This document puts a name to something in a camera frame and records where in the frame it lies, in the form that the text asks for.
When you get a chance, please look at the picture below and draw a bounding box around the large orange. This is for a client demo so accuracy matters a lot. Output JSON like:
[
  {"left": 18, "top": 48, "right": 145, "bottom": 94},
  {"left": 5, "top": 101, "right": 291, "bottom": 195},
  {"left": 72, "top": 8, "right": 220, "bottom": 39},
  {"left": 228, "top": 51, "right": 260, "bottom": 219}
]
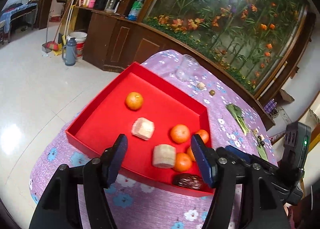
[{"left": 195, "top": 129, "right": 209, "bottom": 143}]

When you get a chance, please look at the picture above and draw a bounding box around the small orange mandarin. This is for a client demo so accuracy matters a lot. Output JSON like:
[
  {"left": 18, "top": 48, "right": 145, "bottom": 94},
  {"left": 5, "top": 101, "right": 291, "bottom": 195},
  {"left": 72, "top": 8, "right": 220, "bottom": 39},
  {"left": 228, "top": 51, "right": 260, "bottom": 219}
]
[{"left": 173, "top": 153, "right": 193, "bottom": 172}]

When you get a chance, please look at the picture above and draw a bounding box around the red dried jujube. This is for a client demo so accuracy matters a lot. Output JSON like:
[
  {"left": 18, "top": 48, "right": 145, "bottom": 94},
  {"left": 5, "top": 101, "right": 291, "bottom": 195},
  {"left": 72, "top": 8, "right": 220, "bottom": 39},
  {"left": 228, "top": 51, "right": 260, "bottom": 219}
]
[{"left": 172, "top": 173, "right": 204, "bottom": 191}]

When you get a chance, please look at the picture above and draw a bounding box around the yellow orange fruit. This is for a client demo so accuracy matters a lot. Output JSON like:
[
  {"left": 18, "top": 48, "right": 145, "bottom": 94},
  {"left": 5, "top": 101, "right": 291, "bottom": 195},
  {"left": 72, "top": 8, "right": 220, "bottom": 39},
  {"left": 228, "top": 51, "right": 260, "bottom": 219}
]
[{"left": 125, "top": 92, "right": 144, "bottom": 110}]

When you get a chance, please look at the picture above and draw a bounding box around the small mandarin by jujubes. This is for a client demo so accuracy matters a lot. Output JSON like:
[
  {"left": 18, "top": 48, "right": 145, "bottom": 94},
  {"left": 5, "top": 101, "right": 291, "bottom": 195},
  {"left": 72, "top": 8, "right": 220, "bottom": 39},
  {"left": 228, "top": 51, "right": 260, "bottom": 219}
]
[{"left": 186, "top": 147, "right": 196, "bottom": 162}]

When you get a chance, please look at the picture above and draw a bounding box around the large green leaf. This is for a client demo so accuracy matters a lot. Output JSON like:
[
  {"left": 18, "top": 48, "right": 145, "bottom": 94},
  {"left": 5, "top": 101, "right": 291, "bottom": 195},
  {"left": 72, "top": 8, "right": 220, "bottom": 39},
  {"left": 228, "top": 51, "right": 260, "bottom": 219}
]
[{"left": 257, "top": 144, "right": 268, "bottom": 162}]

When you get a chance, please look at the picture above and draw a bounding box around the purple floral tablecloth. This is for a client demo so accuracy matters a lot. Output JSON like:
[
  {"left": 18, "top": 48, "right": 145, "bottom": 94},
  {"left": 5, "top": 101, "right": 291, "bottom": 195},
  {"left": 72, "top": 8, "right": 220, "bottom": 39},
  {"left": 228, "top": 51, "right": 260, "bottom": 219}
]
[{"left": 29, "top": 50, "right": 276, "bottom": 228}]

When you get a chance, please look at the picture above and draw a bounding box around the green bok choy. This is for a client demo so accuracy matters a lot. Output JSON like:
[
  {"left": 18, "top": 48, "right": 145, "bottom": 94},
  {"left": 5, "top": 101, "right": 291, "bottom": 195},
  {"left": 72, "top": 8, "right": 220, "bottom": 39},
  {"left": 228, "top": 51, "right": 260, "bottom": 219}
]
[{"left": 226, "top": 103, "right": 250, "bottom": 136}]

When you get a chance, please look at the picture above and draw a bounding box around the purple bottles pack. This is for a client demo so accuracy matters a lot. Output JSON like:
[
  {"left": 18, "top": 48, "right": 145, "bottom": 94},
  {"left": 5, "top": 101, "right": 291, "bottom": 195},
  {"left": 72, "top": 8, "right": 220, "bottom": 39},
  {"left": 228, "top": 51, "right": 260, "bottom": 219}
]
[{"left": 264, "top": 98, "right": 277, "bottom": 114}]

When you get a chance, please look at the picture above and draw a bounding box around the red shallow tray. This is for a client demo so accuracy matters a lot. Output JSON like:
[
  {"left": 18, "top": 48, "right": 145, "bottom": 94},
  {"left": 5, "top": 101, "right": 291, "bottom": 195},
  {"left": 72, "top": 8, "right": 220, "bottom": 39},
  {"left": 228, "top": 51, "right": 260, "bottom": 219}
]
[{"left": 66, "top": 63, "right": 213, "bottom": 197}]

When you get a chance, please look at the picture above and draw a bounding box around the small beige root piece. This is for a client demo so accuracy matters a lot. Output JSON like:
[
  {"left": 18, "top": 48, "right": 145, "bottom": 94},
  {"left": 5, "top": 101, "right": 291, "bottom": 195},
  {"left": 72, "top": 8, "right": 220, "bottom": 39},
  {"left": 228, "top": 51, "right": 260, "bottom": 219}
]
[{"left": 196, "top": 82, "right": 206, "bottom": 90}]

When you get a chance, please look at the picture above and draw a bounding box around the clear plastic cup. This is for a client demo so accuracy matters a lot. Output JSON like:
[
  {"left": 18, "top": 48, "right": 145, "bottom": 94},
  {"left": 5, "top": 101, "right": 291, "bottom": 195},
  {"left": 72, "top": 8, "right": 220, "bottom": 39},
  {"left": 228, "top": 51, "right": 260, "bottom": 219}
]
[{"left": 175, "top": 54, "right": 199, "bottom": 82}]

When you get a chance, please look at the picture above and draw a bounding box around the grey blue thermos jug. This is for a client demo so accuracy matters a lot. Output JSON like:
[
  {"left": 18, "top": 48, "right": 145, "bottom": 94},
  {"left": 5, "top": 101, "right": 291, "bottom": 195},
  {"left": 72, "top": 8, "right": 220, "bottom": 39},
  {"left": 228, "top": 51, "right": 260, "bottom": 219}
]
[{"left": 62, "top": 37, "right": 76, "bottom": 66}]

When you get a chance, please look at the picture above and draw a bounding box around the dark wooden cabinet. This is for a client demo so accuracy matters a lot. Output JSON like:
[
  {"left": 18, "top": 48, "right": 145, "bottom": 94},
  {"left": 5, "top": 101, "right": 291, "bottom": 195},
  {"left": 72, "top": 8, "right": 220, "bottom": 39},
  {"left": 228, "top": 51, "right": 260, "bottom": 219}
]
[{"left": 75, "top": 7, "right": 275, "bottom": 130}]

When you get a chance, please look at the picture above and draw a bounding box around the white plastic bucket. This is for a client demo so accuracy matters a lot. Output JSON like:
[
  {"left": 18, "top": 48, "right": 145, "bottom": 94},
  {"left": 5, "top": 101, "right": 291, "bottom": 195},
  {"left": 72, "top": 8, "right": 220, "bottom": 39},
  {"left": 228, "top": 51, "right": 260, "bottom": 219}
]
[{"left": 67, "top": 31, "right": 87, "bottom": 58}]

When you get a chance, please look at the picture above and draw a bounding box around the red broom with dustpan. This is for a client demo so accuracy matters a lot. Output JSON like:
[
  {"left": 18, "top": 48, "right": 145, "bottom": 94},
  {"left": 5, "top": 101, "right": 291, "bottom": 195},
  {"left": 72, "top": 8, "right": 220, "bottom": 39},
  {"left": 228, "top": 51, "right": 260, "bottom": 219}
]
[{"left": 42, "top": 0, "right": 74, "bottom": 53}]

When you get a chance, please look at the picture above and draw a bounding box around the flower aquarium display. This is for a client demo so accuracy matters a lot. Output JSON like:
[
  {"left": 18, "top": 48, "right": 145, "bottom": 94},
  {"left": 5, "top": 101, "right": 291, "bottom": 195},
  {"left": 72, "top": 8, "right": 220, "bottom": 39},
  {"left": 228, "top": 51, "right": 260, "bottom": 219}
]
[{"left": 143, "top": 0, "right": 307, "bottom": 94}]

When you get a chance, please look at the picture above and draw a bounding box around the water bottle green label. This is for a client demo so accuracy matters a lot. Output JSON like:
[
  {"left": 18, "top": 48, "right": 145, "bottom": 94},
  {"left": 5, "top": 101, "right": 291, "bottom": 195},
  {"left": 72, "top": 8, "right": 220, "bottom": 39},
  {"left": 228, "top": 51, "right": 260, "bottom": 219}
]
[{"left": 127, "top": 0, "right": 144, "bottom": 21}]

